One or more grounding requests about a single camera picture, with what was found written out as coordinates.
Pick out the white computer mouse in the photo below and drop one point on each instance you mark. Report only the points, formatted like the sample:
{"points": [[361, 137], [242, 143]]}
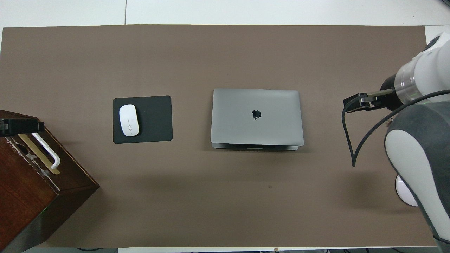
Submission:
{"points": [[129, 120]]}

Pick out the brown table mat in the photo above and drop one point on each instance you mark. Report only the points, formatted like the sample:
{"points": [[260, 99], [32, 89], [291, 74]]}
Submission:
{"points": [[211, 196]]}

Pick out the dark wooden box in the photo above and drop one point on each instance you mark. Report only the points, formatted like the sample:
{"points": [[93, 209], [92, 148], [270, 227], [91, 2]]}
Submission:
{"points": [[28, 196]]}

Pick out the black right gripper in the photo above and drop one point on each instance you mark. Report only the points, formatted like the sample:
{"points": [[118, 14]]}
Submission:
{"points": [[391, 95]]}

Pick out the brass box plate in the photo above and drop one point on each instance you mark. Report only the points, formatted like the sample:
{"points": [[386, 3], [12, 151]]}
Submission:
{"points": [[25, 141]]}

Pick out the grey aluminium laptop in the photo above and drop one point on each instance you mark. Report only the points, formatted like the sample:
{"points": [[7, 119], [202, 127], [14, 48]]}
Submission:
{"points": [[256, 126]]}

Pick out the black mouse pad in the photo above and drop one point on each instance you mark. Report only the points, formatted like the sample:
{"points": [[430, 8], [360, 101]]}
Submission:
{"points": [[154, 119]]}

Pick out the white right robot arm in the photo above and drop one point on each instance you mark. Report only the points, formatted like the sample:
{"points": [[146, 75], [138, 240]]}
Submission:
{"points": [[422, 158]]}

